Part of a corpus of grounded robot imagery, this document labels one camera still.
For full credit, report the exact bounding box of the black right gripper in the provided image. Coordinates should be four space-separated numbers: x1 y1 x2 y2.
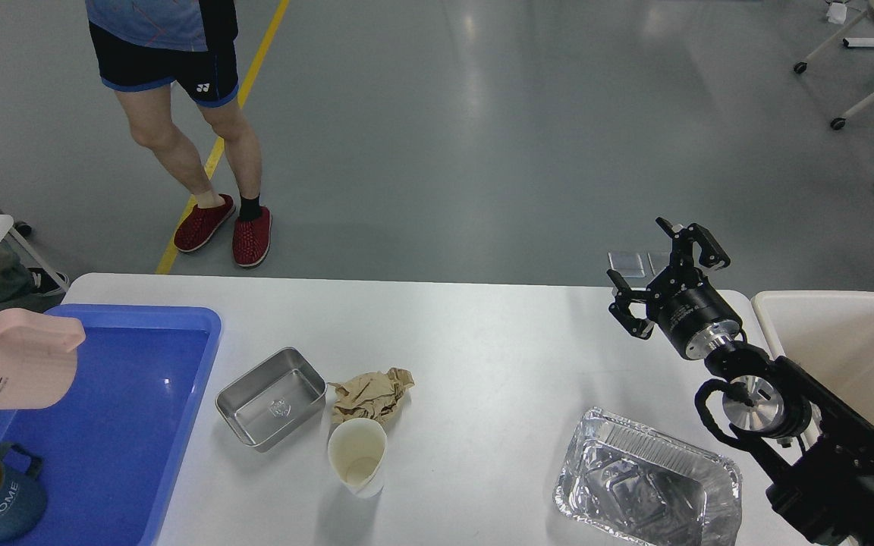
606 217 743 360

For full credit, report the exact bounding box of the aluminium foil tray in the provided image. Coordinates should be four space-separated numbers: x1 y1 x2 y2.
554 406 742 545

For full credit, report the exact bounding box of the stainless steel rectangular container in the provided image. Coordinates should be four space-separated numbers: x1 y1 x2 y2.
215 347 327 453

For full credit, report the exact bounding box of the pink home mug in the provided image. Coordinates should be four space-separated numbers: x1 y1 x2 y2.
0 309 86 410

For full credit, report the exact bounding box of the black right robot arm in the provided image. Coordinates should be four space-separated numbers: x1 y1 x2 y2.
607 218 874 545

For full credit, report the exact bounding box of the left floor outlet plate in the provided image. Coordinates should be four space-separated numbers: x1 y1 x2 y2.
608 251 646 278

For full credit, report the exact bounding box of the beige plastic bin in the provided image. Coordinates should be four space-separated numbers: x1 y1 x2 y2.
752 290 874 425

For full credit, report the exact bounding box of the crumpled brown paper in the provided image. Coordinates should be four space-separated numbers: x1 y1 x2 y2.
328 367 415 425

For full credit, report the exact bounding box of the white paper cup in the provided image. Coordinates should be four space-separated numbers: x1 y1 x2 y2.
327 418 388 500

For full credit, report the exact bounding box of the standing person in shorts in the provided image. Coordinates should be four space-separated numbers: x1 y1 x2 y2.
85 0 273 269

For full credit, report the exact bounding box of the blue plastic tray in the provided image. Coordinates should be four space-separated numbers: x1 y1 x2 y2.
0 304 222 545

